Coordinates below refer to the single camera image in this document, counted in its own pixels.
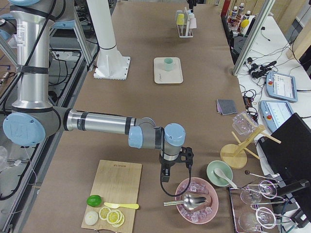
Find green cup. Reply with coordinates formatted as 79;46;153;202
164;57;175;72

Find cream rabbit tray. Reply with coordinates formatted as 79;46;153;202
154;57;183;84

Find clear glass cup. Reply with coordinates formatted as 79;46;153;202
232;111;258;135

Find wooden cup stand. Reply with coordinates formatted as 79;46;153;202
220;125;281;169

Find pink cup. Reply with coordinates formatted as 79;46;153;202
189;18;197;29

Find yellow cup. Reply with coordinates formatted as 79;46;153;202
176;13;185;26

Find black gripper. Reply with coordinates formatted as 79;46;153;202
159;155;178;183

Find folded grey cloth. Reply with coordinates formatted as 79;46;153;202
216;99;238;116

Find wooden cutting board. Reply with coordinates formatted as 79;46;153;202
81;160;142;233

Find green bowl with spoon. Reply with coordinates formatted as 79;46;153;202
207;160;237;188

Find metal ice scoop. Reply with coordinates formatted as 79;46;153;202
163;192;212;212

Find yellow plastic knife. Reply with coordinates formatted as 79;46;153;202
104;202;139;210

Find green lime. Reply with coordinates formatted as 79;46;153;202
86;195;102;207

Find pink ice bowl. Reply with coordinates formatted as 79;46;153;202
175;177;219;224

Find lemon slices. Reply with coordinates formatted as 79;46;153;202
98;206;125;228

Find near teach pendant tablet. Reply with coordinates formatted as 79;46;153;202
259;100;294;133

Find teach pendant tablet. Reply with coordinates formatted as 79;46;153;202
259;100;294;133
266;71;298;102

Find far teach pendant tablet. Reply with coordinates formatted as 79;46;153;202
266;71;298;102

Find yellow lemon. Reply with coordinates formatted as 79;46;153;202
241;19;249;28

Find wine glass rack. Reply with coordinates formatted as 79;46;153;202
228;170;310;233

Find black laptop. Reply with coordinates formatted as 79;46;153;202
256;113;311;185

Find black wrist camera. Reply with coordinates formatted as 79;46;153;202
177;147;194;169

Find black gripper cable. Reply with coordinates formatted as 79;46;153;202
159;148;194;197

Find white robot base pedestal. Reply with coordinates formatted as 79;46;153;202
87;0;131;80

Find white wire cup rack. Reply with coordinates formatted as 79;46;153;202
175;7;193;38

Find aluminium frame post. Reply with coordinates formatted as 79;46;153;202
232;0;275;76

